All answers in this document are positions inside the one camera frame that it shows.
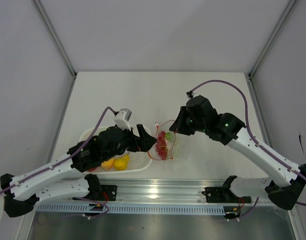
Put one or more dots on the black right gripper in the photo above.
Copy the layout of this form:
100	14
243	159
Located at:
178	126

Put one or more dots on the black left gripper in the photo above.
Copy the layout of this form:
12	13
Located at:
146	140

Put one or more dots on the red grape bunch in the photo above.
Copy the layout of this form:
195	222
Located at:
161	145

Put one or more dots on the clear zip top bag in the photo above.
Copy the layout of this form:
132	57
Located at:
161	126

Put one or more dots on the orange fruit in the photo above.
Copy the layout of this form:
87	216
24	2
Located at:
107	165

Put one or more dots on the white cauliflower with leaves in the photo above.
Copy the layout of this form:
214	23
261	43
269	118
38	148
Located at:
176	144

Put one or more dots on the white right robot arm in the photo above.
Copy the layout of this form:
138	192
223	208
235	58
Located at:
285	179

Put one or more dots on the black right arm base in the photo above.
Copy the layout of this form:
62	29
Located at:
216	195

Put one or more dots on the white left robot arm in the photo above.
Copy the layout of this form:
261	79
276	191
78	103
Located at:
25	192

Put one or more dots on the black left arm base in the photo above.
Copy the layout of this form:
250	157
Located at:
105	192

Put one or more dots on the white perforated plastic basket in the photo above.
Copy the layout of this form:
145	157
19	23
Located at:
138	161

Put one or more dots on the yellow lemon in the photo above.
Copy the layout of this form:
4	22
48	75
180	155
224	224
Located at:
120	164

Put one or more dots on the red peach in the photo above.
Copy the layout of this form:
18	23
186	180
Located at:
92	169

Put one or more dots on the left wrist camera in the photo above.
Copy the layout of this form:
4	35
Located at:
122	118

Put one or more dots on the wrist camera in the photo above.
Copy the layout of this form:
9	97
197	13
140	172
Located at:
122	118
190	94

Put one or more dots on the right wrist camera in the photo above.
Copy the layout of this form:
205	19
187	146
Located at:
190	94

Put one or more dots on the aluminium rail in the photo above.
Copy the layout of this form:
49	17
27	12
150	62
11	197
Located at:
155	187

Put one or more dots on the slotted cable duct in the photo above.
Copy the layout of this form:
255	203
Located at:
127	208

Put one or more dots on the left aluminium frame post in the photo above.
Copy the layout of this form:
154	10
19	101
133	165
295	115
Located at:
45	19

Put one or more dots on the aluminium frame post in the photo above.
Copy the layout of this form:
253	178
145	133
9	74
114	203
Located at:
276	31
45	19

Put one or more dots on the right aluminium frame post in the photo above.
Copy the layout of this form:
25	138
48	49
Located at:
276	31

